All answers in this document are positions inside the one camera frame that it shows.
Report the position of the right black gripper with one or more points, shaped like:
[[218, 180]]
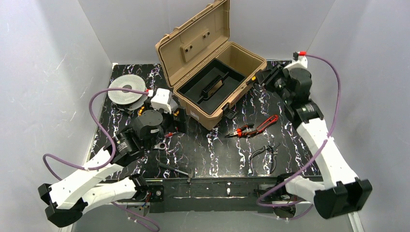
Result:
[[269, 76]]

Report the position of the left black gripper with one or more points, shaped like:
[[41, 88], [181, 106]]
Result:
[[176, 118]]

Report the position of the tan plastic tool box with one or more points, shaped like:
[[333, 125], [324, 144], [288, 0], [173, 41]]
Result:
[[193, 45]]

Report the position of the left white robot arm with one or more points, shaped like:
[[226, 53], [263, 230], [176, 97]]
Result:
[[85, 189]]

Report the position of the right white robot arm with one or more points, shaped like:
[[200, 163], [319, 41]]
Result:
[[326, 181]]

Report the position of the black tool box tray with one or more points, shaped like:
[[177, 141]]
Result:
[[211, 86]]

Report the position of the silver combination wrench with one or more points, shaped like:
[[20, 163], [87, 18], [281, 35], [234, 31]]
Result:
[[160, 146]]

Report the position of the red black utility knife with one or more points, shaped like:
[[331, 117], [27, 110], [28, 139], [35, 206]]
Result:
[[263, 126]]

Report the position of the red needle nose pliers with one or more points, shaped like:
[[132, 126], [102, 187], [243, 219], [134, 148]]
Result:
[[238, 132]]

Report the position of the small black hammer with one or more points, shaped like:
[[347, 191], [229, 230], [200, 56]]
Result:
[[189, 175]]

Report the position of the white perforated round disc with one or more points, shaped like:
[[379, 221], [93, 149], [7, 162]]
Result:
[[126, 100]]

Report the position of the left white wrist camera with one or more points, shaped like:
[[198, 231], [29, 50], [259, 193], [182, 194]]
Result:
[[162, 99]]

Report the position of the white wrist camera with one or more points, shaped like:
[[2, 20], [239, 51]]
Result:
[[299, 60], [162, 99]]

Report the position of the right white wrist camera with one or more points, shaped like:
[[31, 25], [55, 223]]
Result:
[[299, 60]]

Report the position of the black handled pliers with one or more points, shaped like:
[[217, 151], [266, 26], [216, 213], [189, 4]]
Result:
[[270, 154]]

